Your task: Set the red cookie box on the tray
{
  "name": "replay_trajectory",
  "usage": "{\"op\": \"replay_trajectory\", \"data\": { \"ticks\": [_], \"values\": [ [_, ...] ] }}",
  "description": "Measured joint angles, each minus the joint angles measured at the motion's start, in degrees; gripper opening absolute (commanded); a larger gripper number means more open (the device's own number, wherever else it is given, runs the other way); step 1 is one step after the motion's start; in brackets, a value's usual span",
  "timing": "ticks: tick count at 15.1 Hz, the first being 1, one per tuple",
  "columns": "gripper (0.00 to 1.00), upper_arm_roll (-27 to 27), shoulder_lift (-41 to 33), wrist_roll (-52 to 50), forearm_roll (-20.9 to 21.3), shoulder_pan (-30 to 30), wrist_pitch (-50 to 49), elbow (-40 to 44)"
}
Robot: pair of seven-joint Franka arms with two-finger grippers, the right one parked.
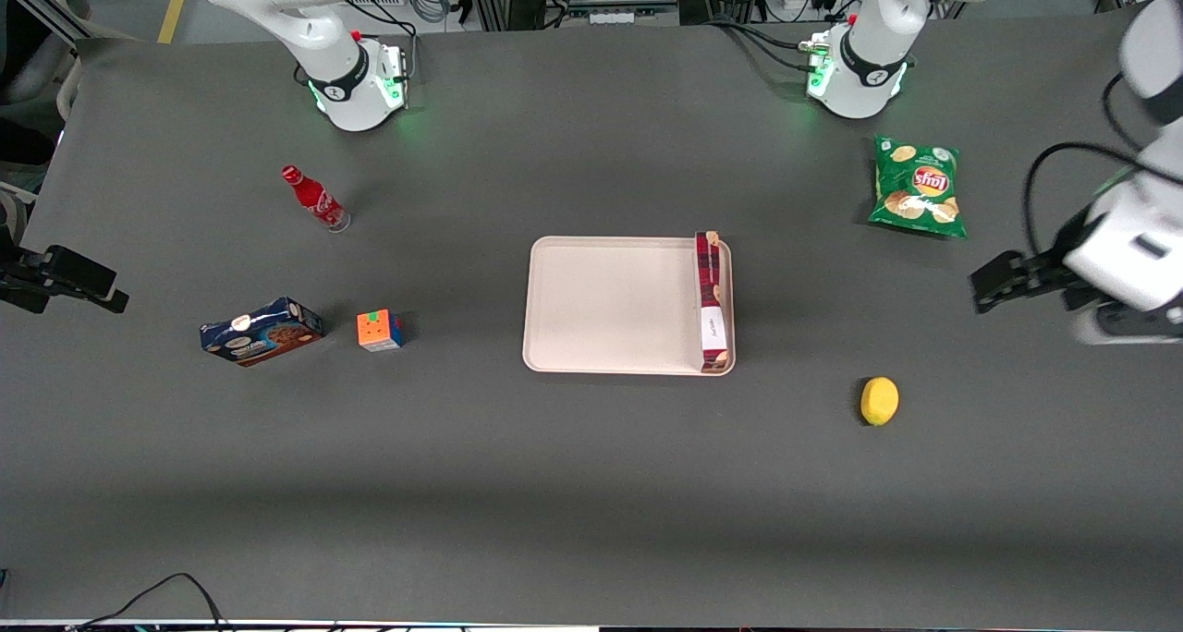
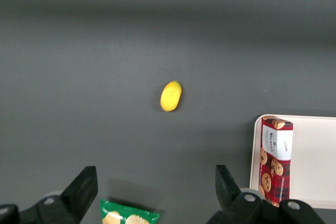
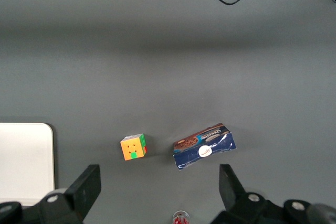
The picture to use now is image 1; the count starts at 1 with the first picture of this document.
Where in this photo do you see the red tartan cookie box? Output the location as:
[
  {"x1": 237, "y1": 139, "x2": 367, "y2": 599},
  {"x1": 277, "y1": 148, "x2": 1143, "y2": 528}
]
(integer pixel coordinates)
[{"x1": 693, "y1": 230, "x2": 734, "y2": 375}]

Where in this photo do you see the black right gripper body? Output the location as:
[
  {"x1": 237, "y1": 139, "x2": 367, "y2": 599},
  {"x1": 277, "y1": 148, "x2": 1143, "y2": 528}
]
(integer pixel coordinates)
[{"x1": 0, "y1": 242, "x2": 55, "y2": 315}]

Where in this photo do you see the green chips bag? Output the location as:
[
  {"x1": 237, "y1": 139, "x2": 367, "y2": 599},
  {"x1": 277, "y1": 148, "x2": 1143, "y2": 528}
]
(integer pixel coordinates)
[{"x1": 867, "y1": 135, "x2": 968, "y2": 240}]

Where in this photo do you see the black right base cable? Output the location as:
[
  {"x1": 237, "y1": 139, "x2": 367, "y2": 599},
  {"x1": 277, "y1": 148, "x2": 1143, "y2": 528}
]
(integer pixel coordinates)
[{"x1": 347, "y1": 0, "x2": 421, "y2": 83}]

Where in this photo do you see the black cable at table edge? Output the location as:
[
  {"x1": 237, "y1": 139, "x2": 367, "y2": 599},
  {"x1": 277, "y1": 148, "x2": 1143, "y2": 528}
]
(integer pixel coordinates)
[{"x1": 67, "y1": 572, "x2": 232, "y2": 632}]

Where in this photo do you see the red cola bottle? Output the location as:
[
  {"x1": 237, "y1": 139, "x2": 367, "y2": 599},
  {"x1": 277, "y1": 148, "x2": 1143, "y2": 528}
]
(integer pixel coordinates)
[{"x1": 281, "y1": 164, "x2": 352, "y2": 234}]

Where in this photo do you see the colourful puzzle cube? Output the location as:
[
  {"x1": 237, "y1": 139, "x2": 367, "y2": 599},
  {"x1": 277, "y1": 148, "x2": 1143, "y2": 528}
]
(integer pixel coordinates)
[{"x1": 356, "y1": 309, "x2": 406, "y2": 353}]

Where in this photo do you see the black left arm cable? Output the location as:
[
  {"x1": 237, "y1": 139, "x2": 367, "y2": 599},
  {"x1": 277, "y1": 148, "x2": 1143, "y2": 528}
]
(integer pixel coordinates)
[{"x1": 1020, "y1": 71, "x2": 1183, "y2": 256}]

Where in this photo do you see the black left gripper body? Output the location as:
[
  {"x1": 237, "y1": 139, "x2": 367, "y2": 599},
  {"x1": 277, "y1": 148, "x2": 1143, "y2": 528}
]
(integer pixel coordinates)
[{"x1": 1015, "y1": 207, "x2": 1103, "y2": 296}]

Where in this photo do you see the beige plastic tray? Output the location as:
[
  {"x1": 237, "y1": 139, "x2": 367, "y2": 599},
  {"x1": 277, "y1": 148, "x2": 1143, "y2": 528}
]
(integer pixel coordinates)
[{"x1": 522, "y1": 236, "x2": 738, "y2": 377}]

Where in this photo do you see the black left base cable bundle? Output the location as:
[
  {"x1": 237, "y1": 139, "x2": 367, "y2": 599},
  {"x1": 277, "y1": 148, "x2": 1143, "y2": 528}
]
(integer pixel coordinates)
[{"x1": 707, "y1": 18, "x2": 819, "y2": 72}]

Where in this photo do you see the blue cookie box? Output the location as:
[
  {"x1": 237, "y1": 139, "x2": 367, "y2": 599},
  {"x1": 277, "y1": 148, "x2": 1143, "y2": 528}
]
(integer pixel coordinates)
[{"x1": 199, "y1": 297, "x2": 325, "y2": 368}]

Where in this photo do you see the yellow lemon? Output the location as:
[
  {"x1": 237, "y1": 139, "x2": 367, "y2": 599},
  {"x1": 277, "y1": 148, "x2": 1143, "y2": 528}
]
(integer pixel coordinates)
[{"x1": 860, "y1": 376, "x2": 900, "y2": 427}]

